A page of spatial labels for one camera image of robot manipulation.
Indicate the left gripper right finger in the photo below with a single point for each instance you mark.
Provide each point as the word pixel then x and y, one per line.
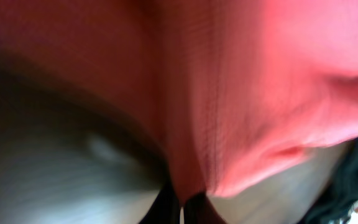
pixel 199 210

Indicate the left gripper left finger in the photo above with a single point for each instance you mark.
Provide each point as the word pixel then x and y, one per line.
pixel 165 208

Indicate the red soccer t-shirt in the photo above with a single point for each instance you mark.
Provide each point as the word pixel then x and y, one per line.
pixel 102 102

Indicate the black patterned garment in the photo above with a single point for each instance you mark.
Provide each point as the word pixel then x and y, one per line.
pixel 341 195

